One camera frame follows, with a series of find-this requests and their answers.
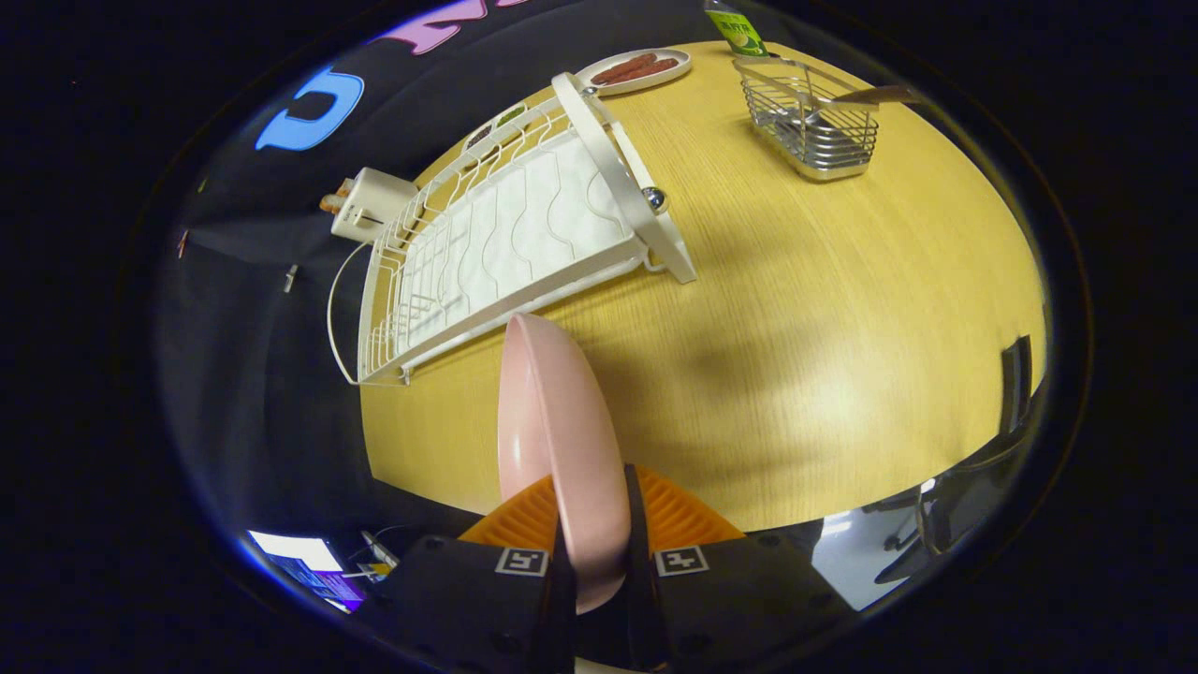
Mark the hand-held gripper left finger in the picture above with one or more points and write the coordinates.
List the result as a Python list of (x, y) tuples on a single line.
[(468, 599)]

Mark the pink plate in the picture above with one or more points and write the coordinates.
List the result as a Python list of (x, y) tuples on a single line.
[(562, 440)]

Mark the black backdrop cloth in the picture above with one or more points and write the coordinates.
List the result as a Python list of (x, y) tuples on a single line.
[(262, 374)]

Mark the silver metal spoon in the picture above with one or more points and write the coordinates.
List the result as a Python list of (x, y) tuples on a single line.
[(880, 95)]

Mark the white divided snack dish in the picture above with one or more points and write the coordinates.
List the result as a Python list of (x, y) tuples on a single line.
[(510, 117)]

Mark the lit computer screen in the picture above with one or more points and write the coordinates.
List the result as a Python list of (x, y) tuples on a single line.
[(299, 562)]

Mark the white plate with meat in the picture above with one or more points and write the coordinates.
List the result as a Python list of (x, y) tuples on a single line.
[(676, 71)]

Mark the green drink bottle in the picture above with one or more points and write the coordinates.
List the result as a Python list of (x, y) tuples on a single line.
[(739, 33)]

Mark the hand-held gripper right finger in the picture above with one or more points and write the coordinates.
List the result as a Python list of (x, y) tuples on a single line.
[(739, 599)]

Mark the brown toast slice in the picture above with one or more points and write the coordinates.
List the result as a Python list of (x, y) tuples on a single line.
[(333, 199)]

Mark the silver clip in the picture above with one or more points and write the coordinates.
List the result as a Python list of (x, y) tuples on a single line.
[(290, 278)]

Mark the red meat piece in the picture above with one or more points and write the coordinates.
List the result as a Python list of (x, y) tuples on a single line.
[(650, 70), (622, 67)]

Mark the white toaster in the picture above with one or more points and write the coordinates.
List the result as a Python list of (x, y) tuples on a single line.
[(374, 206)]

